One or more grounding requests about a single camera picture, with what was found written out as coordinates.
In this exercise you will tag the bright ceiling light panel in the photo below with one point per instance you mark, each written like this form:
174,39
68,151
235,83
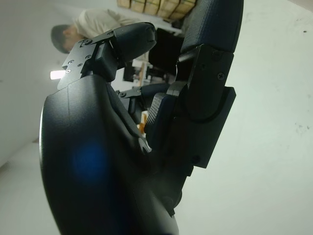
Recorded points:
56,75

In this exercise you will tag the person in cream shirt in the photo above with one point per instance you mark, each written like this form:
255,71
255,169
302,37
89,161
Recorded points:
97,22

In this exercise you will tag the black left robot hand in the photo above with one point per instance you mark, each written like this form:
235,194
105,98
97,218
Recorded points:
93,137

